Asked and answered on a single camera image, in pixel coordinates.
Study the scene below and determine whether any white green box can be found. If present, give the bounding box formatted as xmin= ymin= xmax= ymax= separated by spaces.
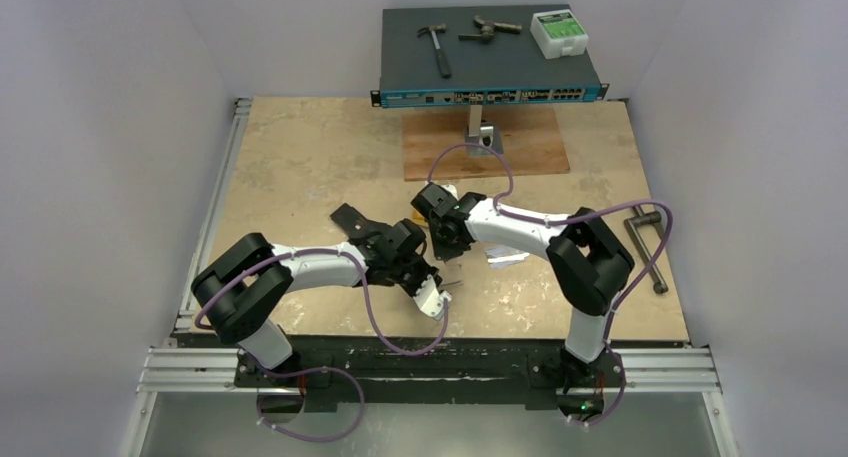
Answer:
xmin=530 ymin=9 xmax=589 ymax=60

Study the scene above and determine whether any blue network switch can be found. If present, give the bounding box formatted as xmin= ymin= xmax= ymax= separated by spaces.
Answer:
xmin=370 ymin=4 xmax=609 ymax=108

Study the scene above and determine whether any metal stand post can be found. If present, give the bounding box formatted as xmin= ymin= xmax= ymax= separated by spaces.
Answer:
xmin=465 ymin=105 xmax=504 ymax=157

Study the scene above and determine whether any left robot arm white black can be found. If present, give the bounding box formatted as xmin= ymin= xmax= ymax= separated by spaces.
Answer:
xmin=190 ymin=218 xmax=451 ymax=386

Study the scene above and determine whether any dark metal crank handle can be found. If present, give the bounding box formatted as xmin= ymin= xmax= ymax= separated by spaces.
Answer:
xmin=624 ymin=206 xmax=669 ymax=295

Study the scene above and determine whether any wooden board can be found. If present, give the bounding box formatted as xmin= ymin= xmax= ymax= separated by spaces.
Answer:
xmin=401 ymin=107 xmax=570 ymax=181

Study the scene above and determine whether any aluminium frame rail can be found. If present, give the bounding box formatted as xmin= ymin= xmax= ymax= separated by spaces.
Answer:
xmin=124 ymin=97 xmax=739 ymax=456

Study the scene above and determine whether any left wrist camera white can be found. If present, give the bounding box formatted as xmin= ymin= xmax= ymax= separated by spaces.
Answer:
xmin=412 ymin=276 xmax=452 ymax=321

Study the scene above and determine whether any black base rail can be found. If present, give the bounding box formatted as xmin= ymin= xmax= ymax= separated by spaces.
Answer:
xmin=231 ymin=335 xmax=629 ymax=419

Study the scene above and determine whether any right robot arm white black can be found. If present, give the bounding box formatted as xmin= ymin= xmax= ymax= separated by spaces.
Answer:
xmin=411 ymin=183 xmax=635 ymax=384

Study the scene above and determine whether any metal clamp tool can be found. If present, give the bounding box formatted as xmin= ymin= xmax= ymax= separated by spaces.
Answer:
xmin=458 ymin=15 xmax=523 ymax=44

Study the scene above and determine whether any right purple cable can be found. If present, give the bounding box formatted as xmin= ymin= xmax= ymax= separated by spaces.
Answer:
xmin=425 ymin=142 xmax=676 ymax=427

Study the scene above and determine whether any hammer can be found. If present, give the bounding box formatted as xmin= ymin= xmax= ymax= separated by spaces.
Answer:
xmin=417 ymin=23 xmax=452 ymax=79

